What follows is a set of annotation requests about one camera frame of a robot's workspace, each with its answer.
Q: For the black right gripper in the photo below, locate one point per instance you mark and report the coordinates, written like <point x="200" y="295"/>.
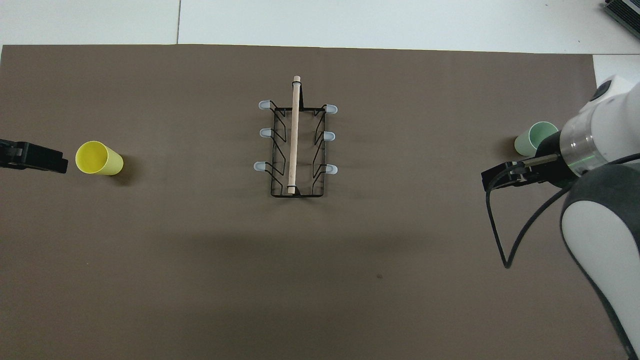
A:
<point x="555" y="172"/>

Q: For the pale green plastic cup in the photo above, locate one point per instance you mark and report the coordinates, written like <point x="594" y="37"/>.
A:
<point x="525" y="142"/>

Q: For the yellow plastic cup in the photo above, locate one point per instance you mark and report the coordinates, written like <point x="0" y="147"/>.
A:
<point x="100" y="160"/>

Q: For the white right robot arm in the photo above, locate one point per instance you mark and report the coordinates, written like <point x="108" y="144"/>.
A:
<point x="600" y="240"/>

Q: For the brown table mat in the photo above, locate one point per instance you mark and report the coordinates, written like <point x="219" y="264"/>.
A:
<point x="200" y="250"/>

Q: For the dark ribbed device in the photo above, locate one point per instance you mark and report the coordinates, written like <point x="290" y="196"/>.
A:
<point x="625" y="10"/>

